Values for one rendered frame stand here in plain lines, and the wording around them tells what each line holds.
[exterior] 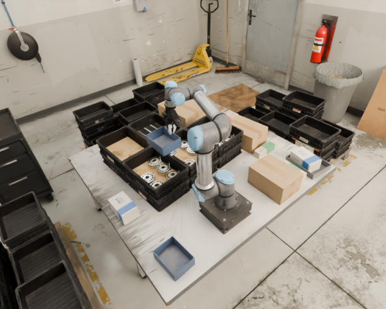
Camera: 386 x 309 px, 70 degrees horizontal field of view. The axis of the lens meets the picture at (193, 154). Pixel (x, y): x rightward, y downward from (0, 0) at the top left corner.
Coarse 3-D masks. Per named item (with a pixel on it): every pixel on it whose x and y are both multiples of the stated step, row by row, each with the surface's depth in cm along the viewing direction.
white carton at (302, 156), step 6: (294, 150) 217; (300, 150) 217; (306, 150) 216; (294, 156) 215; (300, 156) 211; (306, 156) 211; (312, 156) 210; (300, 162) 211; (306, 162) 205; (312, 162) 205; (318, 162) 206; (306, 168) 207; (312, 168) 207; (318, 168) 211
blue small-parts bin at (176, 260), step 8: (168, 240) 165; (176, 240) 163; (160, 248) 162; (168, 248) 166; (176, 248) 166; (184, 248) 158; (160, 256) 163; (168, 256) 162; (176, 256) 162; (184, 256) 162; (192, 256) 154; (160, 264) 159; (168, 264) 158; (176, 264) 158; (184, 264) 158; (192, 264) 156; (168, 272) 152; (176, 272) 148; (184, 272) 153; (176, 280) 151
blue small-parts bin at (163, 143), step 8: (160, 128) 191; (152, 136) 189; (160, 136) 194; (168, 136) 193; (176, 136) 182; (152, 144) 184; (160, 144) 187; (168, 144) 175; (176, 144) 180; (160, 152) 179; (168, 152) 179
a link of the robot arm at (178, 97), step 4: (172, 88) 165; (176, 88) 167; (184, 88) 163; (168, 92) 165; (172, 92) 162; (176, 92) 160; (180, 92) 161; (184, 92) 161; (188, 92) 162; (168, 96) 165; (172, 96) 160; (176, 96) 158; (180, 96) 158; (184, 96) 162; (188, 96) 162; (172, 100) 160; (176, 100) 159; (180, 100) 160; (184, 100) 161; (188, 100) 165; (176, 104) 160; (180, 104) 161
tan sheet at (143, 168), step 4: (144, 164) 209; (136, 168) 206; (140, 168) 206; (144, 168) 206; (148, 168) 205; (136, 172) 203; (140, 172) 202; (144, 172) 202; (148, 172) 202; (152, 172) 202; (156, 172) 201; (140, 176) 199; (156, 176) 198; (160, 176) 198; (164, 176) 198; (156, 180) 195; (160, 180) 194; (164, 180) 194
